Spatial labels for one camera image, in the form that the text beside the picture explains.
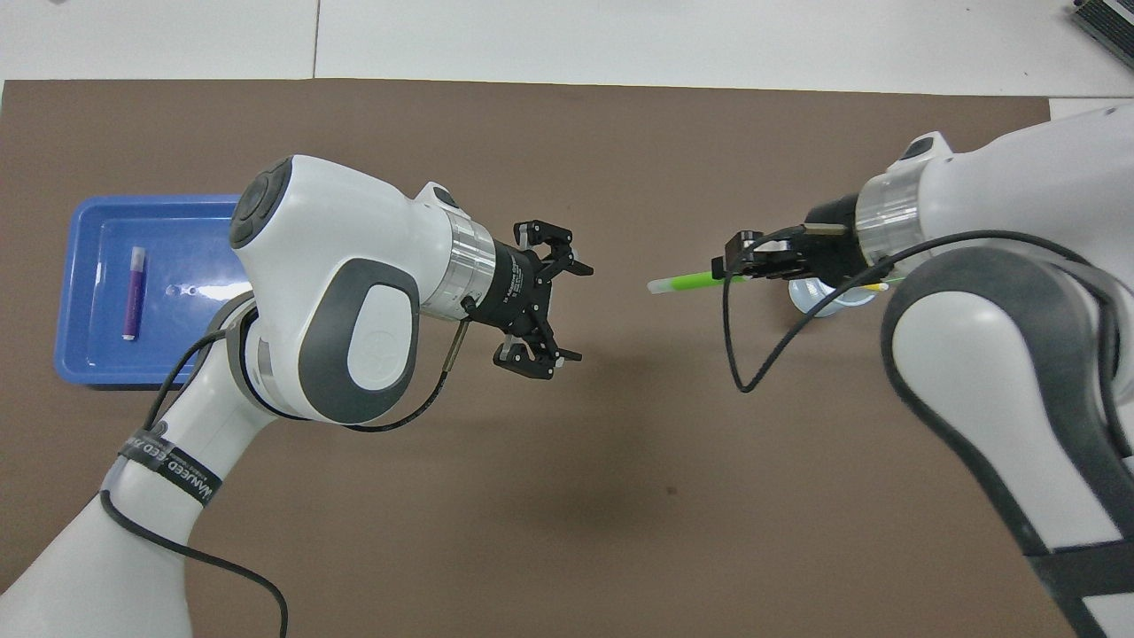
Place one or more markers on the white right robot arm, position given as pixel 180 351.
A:
pixel 1019 195

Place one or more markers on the blue plastic tray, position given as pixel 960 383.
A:
pixel 97 292

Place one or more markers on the grey ribbed device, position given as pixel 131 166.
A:
pixel 1107 18

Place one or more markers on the translucent plastic cup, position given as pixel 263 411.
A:
pixel 819 303

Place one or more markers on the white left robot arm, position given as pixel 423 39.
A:
pixel 354 230

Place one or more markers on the green pen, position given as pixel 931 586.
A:
pixel 691 282

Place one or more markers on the purple pen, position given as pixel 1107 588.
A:
pixel 134 292

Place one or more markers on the brown table mat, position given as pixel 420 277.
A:
pixel 532 532

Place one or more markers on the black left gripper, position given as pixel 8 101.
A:
pixel 509 288

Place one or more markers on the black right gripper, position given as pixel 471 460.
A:
pixel 824 248

